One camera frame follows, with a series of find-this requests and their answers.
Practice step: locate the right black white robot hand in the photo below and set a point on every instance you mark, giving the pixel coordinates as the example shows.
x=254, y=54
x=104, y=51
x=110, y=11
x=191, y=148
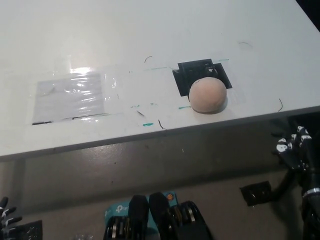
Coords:
x=311, y=160

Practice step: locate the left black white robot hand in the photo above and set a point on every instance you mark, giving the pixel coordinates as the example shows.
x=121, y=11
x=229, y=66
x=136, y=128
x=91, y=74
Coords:
x=6, y=216

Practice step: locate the pink dumpling squeeze toy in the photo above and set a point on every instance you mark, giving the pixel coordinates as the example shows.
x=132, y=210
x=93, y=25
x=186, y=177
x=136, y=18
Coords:
x=207, y=95

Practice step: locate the black mask patch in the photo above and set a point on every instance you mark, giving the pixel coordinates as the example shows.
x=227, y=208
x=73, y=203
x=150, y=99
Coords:
x=185, y=80

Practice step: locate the crumpled clear plastic piece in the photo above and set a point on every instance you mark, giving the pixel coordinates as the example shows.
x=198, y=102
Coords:
x=83, y=237

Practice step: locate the teal box with white logo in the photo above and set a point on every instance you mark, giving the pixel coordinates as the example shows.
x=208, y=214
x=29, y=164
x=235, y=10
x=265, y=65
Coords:
x=117, y=208

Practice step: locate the clear plastic film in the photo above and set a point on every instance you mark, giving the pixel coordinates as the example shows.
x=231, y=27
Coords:
x=112, y=87

